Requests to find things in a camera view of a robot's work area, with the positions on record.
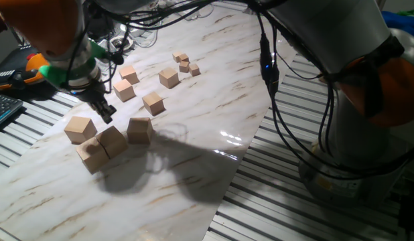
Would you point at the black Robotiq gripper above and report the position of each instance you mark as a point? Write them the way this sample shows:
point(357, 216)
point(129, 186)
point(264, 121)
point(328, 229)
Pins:
point(91, 93)

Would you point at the large wooden cube block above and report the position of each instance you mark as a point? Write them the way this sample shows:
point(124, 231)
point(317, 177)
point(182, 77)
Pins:
point(153, 103)
point(169, 77)
point(80, 130)
point(140, 130)
point(129, 74)
point(124, 89)
point(92, 155)
point(113, 142)

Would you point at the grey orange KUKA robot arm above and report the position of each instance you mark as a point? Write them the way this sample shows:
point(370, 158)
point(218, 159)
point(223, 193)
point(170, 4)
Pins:
point(344, 33)

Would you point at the silver round dish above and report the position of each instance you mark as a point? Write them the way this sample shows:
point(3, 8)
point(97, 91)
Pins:
point(121, 41)

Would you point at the small wooden cube block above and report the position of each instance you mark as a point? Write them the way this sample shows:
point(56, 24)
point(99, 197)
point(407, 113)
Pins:
point(184, 66)
point(184, 58)
point(176, 56)
point(194, 69)

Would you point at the white marble pattern mat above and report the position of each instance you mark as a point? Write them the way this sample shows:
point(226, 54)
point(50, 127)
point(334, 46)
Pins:
point(200, 110)

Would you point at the orange black teach pendant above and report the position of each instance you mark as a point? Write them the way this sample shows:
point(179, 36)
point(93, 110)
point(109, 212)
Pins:
point(16, 73)

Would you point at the black computer keyboard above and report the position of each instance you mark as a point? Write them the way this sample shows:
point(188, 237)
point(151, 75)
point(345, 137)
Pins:
point(4, 108)

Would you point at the aluminium profile beam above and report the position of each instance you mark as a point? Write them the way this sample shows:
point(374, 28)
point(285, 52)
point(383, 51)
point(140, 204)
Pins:
point(381, 3)

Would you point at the blue bag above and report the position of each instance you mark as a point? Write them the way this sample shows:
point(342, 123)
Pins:
point(403, 23)

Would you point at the green cloth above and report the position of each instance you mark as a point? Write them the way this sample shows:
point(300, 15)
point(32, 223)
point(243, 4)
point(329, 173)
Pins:
point(409, 12)

